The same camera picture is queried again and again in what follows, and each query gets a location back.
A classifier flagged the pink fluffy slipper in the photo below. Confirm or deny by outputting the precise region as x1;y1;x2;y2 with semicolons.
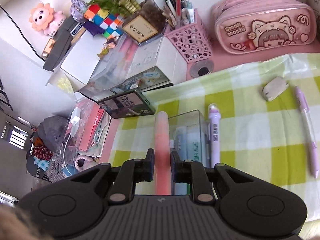
74;154;98;172

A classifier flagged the green checked tablecloth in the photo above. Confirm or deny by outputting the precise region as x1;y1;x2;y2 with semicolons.
107;52;320;240

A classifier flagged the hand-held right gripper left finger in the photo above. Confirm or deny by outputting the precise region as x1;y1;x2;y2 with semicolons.
70;148;155;203

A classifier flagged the beige fuzzy cloth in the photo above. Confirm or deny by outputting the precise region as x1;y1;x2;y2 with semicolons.
0;201;52;240

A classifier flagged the dirty white eraser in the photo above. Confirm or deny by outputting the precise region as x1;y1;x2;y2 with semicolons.
261;76;291;102

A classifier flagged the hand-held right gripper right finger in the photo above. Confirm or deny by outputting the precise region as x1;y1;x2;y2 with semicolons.
170;151;253;203

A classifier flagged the clear plastic drawer unit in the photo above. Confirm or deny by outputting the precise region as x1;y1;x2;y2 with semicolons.
78;34;141;98

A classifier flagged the pink lion toy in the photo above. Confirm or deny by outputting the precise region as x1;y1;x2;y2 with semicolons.
28;2;67;36

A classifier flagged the clear pot with brown pellets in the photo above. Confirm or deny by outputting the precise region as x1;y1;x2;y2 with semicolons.
138;0;168;46

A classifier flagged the long pink pen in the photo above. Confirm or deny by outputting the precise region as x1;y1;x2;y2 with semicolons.
154;111;173;196

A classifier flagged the purple cartoon-top pen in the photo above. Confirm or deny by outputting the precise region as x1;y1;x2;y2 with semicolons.
207;103;222;168

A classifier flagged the pencil lead refill packet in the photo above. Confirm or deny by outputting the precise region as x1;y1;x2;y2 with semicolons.
185;131;209;168

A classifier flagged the round metal disc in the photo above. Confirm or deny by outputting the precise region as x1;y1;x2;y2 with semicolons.
189;60;215;78

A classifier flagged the purple tassel ornament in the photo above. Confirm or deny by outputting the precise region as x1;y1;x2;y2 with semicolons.
69;0;106;36

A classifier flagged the colourful puzzle cube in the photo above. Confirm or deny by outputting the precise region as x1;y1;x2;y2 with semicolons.
83;3;125;38

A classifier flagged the blue-grey pen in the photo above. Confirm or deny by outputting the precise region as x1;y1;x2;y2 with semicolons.
174;126;187;161

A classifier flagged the white carton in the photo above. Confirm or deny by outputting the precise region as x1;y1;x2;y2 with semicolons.
126;37;191;85

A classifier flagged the pink cartoon pencil case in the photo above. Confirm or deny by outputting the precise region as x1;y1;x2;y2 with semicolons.
211;0;317;55

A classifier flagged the black flat box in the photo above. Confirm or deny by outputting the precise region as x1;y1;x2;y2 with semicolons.
42;17;85;72

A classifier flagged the purple mechanical pencil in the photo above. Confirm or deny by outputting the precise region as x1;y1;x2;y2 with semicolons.
293;85;320;180

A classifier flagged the plain white box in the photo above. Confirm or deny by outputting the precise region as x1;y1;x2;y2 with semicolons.
59;27;108;86

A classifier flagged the pink book stack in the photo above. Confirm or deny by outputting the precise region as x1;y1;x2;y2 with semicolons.
77;99;113;157

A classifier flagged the bunch of pens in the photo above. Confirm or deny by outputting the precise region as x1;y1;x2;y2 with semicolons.
159;0;196;30

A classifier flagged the grey bag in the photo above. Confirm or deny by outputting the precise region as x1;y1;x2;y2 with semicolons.
37;116;68;156

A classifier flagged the dark green tin box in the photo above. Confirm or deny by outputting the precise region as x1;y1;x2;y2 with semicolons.
96;89;156;120

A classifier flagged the black cable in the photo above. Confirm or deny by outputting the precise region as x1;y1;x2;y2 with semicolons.
0;4;47;62

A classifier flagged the calligraphy sign card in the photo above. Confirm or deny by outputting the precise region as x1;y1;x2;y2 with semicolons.
121;14;160;43

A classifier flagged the blue illustrated box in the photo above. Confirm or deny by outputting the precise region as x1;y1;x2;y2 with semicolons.
109;66;173;93

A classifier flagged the small figurine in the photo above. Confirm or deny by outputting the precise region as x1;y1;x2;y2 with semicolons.
96;38;118;60

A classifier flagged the clear plastic box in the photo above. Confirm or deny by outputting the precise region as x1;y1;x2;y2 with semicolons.
169;109;211;196

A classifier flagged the pink perforated pen holder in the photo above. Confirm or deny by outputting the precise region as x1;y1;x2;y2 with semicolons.
163;8;213;65

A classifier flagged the white charger with cable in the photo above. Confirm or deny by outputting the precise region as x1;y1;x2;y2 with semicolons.
62;107;82;168

